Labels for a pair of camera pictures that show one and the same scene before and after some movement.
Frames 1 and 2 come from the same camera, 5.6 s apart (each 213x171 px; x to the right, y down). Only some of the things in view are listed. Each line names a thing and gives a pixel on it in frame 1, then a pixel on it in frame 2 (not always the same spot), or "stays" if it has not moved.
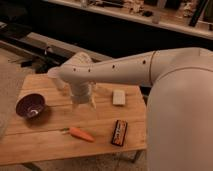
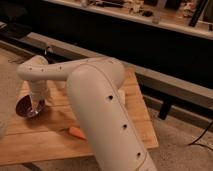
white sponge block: (118, 97) stays
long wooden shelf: (194, 16) stays
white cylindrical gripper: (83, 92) → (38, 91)
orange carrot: (79, 133) stays
